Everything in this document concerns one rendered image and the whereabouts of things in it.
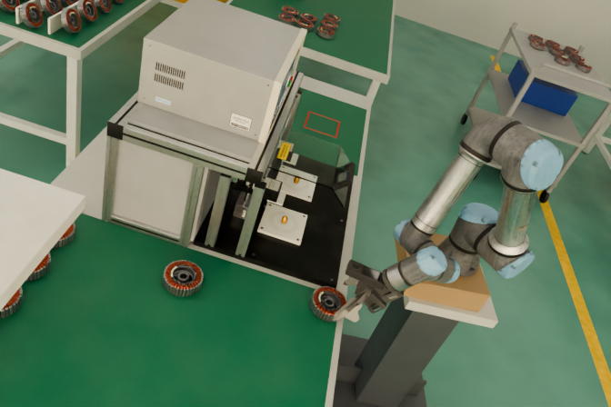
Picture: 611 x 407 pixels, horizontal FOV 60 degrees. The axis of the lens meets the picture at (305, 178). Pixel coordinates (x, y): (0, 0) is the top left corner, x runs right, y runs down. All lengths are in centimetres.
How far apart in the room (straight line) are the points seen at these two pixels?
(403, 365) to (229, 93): 128
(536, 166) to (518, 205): 18
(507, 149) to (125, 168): 104
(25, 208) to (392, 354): 147
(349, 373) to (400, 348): 36
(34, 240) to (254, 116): 71
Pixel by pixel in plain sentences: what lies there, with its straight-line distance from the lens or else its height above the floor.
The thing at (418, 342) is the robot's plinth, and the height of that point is 47.
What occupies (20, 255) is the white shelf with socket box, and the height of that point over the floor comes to 121.
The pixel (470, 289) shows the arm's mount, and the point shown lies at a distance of 183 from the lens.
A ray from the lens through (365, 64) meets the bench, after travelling 323.
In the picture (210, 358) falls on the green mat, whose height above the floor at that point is 75.
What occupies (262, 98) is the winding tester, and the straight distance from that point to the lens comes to 147.
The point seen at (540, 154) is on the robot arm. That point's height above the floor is 143.
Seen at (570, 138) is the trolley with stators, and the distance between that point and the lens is 411.
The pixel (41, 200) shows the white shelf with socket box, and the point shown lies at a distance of 113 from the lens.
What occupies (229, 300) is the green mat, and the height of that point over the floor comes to 75.
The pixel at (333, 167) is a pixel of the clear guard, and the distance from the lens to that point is 163.
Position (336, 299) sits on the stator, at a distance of 165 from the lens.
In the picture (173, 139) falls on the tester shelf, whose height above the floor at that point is 112.
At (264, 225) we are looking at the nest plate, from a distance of 177.
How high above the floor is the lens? 197
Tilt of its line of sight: 36 degrees down
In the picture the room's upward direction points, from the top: 20 degrees clockwise
